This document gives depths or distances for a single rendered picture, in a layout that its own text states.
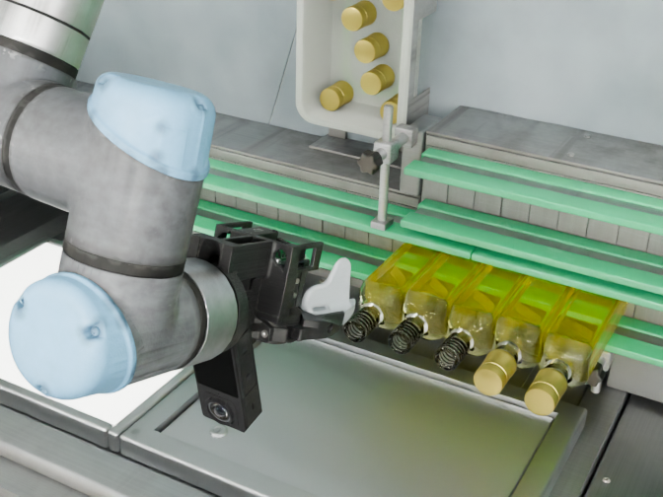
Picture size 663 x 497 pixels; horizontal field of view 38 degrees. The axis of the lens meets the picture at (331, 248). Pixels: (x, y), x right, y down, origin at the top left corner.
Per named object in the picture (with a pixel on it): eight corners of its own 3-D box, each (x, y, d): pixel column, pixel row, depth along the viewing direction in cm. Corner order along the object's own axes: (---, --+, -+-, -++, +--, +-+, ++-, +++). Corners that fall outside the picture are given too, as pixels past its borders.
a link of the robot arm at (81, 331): (115, 289, 54) (86, 430, 55) (223, 270, 63) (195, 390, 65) (11, 246, 57) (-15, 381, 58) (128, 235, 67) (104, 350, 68)
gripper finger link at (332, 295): (389, 260, 85) (323, 263, 78) (375, 324, 86) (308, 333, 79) (361, 250, 87) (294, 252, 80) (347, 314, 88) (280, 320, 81)
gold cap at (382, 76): (374, 61, 141) (360, 69, 137) (396, 66, 139) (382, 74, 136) (372, 85, 142) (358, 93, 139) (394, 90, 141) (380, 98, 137)
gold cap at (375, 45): (368, 30, 139) (353, 36, 135) (390, 35, 138) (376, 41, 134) (366, 53, 141) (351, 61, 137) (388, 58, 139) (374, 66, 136)
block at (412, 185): (414, 175, 140) (394, 191, 134) (419, 111, 135) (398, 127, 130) (438, 179, 138) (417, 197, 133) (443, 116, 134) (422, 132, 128)
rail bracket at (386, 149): (394, 204, 135) (352, 239, 125) (402, 88, 127) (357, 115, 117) (413, 209, 134) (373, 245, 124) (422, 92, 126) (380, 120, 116)
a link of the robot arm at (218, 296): (197, 386, 65) (102, 349, 68) (233, 373, 69) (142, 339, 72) (217, 278, 64) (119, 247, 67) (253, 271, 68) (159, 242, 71)
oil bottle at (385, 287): (420, 256, 137) (350, 326, 120) (424, 220, 134) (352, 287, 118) (458, 266, 135) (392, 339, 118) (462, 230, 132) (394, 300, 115)
